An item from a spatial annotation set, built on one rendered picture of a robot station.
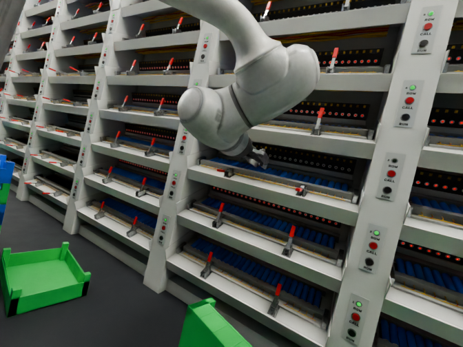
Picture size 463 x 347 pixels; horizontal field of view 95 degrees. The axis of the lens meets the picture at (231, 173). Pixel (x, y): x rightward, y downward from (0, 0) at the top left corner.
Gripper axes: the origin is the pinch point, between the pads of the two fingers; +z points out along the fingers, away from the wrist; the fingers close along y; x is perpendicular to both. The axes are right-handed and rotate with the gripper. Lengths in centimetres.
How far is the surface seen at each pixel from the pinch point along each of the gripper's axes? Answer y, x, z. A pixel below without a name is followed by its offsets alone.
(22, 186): 169, 53, -1
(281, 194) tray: -12.1, 9.4, -3.3
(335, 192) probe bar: -26.5, 4.2, 0.5
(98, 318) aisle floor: 29, 64, -19
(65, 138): 127, 11, -6
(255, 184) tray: -2.6, 8.6, -3.2
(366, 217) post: -35.5, 9.5, -3.1
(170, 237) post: 27.1, 38.0, -0.2
